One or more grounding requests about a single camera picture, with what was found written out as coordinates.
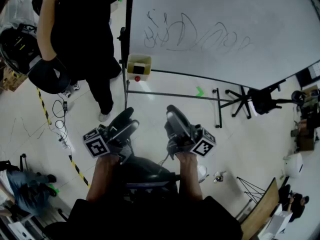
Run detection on person's right forearm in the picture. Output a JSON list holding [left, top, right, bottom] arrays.
[[174, 151, 204, 201]]

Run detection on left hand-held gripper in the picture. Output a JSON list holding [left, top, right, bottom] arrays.
[[83, 107, 140, 165]]

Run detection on person's black shirt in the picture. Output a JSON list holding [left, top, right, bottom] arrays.
[[43, 195, 245, 240]]

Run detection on black wire stand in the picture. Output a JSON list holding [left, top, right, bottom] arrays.
[[236, 175, 267, 206]]

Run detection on black floor cable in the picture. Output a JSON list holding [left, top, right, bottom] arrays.
[[51, 93, 74, 150]]

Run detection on black office chair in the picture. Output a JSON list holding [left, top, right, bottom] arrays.
[[224, 85, 293, 120]]

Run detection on yellow whiteboard eraser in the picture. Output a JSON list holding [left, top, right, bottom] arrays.
[[126, 53, 153, 82]]

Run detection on small clear bottle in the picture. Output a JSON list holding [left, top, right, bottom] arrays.
[[213, 170, 227, 184]]

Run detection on white power strip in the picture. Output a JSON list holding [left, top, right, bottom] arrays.
[[58, 133, 70, 150]]

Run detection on person's black trousers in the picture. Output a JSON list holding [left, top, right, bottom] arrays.
[[119, 155, 182, 202]]

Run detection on brown patterned carton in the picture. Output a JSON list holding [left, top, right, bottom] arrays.
[[0, 66, 29, 93]]

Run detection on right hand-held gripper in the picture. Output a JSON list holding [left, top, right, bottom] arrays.
[[164, 104, 217, 161]]

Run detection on white carton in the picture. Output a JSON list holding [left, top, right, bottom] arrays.
[[258, 203, 293, 240]]

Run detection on black whiteboard eraser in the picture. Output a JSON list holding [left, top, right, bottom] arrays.
[[132, 62, 146, 75]]

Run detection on wooden desk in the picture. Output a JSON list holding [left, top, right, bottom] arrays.
[[239, 177, 280, 240]]

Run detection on white round appliance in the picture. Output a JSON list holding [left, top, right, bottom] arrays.
[[283, 152, 305, 179]]

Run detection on person's left forearm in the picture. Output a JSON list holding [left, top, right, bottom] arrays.
[[85, 154, 121, 203]]

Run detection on white whiteboard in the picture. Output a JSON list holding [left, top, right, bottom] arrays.
[[126, 0, 320, 90]]

